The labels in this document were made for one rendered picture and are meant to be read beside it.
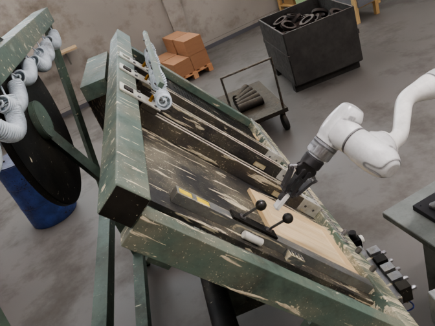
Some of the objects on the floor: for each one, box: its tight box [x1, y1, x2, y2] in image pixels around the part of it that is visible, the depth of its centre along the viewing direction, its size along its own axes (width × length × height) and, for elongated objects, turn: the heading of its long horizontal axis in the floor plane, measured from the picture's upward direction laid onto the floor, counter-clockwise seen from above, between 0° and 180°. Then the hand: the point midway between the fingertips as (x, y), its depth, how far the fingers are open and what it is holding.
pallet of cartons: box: [158, 31, 214, 79], centre depth 797 cm, size 80×115×66 cm
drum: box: [0, 154, 76, 229], centre depth 499 cm, size 57×57×86 cm
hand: (281, 200), depth 156 cm, fingers closed
